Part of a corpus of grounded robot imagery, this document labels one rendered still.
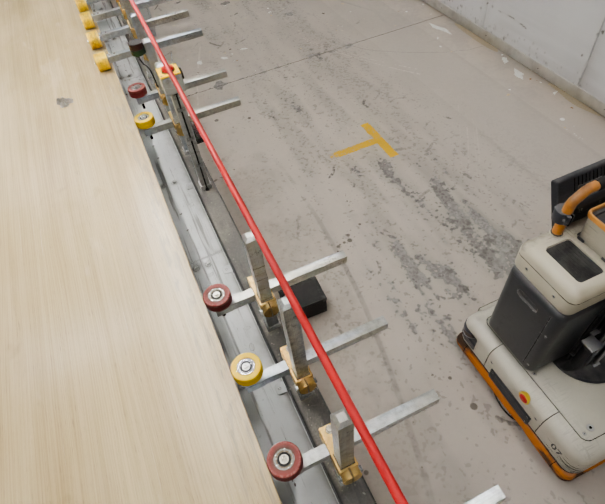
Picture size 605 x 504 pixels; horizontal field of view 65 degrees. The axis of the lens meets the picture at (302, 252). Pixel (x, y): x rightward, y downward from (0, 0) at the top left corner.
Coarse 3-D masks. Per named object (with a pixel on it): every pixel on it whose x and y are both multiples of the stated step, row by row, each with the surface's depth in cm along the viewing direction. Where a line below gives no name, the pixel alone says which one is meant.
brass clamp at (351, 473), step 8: (328, 424) 117; (320, 432) 116; (328, 440) 114; (328, 448) 113; (336, 464) 111; (352, 464) 110; (344, 472) 110; (352, 472) 109; (360, 472) 110; (344, 480) 109; (352, 480) 110
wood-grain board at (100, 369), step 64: (0, 0) 291; (64, 0) 282; (0, 64) 238; (64, 64) 232; (0, 128) 201; (64, 128) 197; (128, 128) 193; (0, 192) 174; (64, 192) 171; (128, 192) 168; (0, 256) 153; (64, 256) 151; (128, 256) 149; (0, 320) 137; (64, 320) 135; (128, 320) 133; (192, 320) 132; (0, 384) 124; (64, 384) 123; (128, 384) 121; (192, 384) 120; (0, 448) 113; (64, 448) 112; (128, 448) 111; (192, 448) 109; (256, 448) 108
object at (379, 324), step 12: (372, 324) 135; (384, 324) 135; (336, 336) 134; (348, 336) 133; (360, 336) 133; (312, 348) 132; (324, 348) 132; (336, 348) 132; (312, 360) 131; (264, 372) 128; (276, 372) 128; (288, 372) 130; (264, 384) 128
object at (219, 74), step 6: (216, 72) 223; (222, 72) 222; (192, 78) 221; (198, 78) 221; (204, 78) 221; (210, 78) 222; (216, 78) 223; (186, 84) 219; (192, 84) 220; (198, 84) 222; (156, 90) 217; (144, 96) 215; (150, 96) 216; (156, 96) 217; (138, 102) 215; (144, 102) 216
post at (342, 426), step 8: (344, 408) 92; (336, 416) 90; (344, 416) 90; (336, 424) 90; (344, 424) 90; (352, 424) 91; (336, 432) 93; (344, 432) 92; (352, 432) 94; (336, 440) 97; (344, 440) 96; (352, 440) 98; (336, 448) 103; (344, 448) 99; (352, 448) 102; (336, 456) 109; (344, 456) 104; (352, 456) 106; (344, 464) 108
